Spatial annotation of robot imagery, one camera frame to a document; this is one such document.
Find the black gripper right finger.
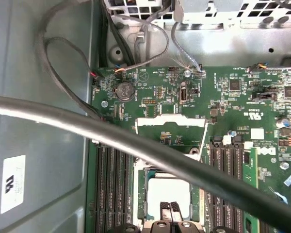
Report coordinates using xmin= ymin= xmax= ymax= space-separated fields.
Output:
xmin=171 ymin=201 xmax=233 ymax=233

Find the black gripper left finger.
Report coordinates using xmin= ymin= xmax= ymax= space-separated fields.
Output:
xmin=115 ymin=201 xmax=173 ymax=233

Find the metal locking lever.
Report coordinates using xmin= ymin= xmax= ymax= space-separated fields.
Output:
xmin=0 ymin=95 xmax=291 ymax=228

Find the metal socket cover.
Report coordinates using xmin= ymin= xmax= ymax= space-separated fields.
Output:
xmin=133 ymin=113 xmax=209 ymax=162

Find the CPU socket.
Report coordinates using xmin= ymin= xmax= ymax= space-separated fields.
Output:
xmin=133 ymin=159 xmax=207 ymax=233

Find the black RAM slot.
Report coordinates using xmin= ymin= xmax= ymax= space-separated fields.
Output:
xmin=95 ymin=143 xmax=107 ymax=233
xmin=116 ymin=149 xmax=126 ymax=225
xmin=220 ymin=135 xmax=232 ymax=233
xmin=231 ymin=135 xmax=245 ymax=233
xmin=106 ymin=145 xmax=116 ymax=233
xmin=208 ymin=137 xmax=221 ymax=233
xmin=125 ymin=152 xmax=134 ymax=225

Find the green RAM stick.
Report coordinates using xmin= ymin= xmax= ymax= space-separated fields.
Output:
xmin=242 ymin=145 xmax=260 ymax=233

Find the green motherboard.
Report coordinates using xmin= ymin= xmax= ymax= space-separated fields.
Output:
xmin=86 ymin=65 xmax=291 ymax=233

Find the internal USB port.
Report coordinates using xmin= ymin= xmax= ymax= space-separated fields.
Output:
xmin=178 ymin=82 xmax=189 ymax=102

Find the coin cell battery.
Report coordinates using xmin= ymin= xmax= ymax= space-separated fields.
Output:
xmin=113 ymin=82 xmax=136 ymax=102

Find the black PC case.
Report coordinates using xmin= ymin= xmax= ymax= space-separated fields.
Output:
xmin=0 ymin=0 xmax=291 ymax=233

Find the white certification sticker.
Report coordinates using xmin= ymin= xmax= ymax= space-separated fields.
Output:
xmin=0 ymin=154 xmax=26 ymax=215

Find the metal drive cage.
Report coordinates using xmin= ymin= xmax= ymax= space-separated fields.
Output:
xmin=106 ymin=0 xmax=291 ymax=31

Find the grey flat cable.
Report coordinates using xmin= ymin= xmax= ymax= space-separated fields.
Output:
xmin=133 ymin=9 xmax=165 ymax=67

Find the grey braided cable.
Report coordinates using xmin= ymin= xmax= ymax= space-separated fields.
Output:
xmin=115 ymin=14 xmax=171 ymax=73
xmin=171 ymin=21 xmax=206 ymax=73

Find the thick black cable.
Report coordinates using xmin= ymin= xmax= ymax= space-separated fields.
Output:
xmin=100 ymin=0 xmax=134 ymax=68

